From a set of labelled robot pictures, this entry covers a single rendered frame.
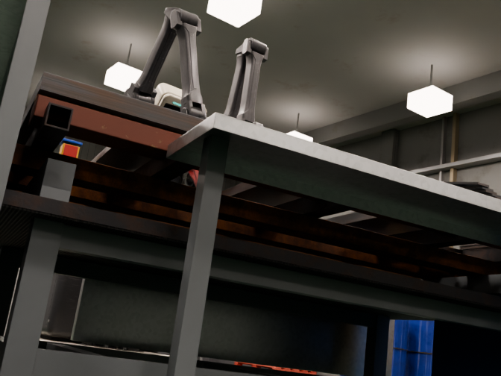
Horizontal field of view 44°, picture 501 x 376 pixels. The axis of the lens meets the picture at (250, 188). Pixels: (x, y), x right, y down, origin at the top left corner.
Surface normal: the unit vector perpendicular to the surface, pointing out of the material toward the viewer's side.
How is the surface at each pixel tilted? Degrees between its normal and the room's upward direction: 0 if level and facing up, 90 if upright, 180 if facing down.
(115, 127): 90
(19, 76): 90
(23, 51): 90
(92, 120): 90
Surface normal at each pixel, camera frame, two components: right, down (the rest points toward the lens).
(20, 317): 0.45, -0.17
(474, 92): -0.80, -0.25
